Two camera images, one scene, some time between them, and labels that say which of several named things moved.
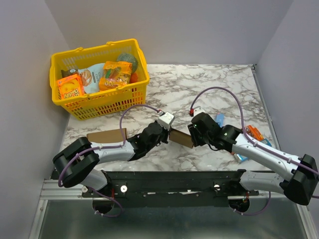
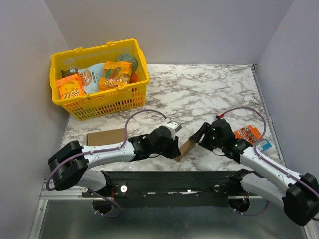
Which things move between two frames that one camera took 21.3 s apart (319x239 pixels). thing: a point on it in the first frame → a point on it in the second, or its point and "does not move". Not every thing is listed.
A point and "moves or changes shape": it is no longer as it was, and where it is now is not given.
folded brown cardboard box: (109, 136) does not move
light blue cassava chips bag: (90, 77) does not move
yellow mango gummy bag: (115, 74) does not move
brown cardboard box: (181, 138) moves or changes shape
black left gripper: (167, 134) → (173, 152)
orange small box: (254, 133) does not move
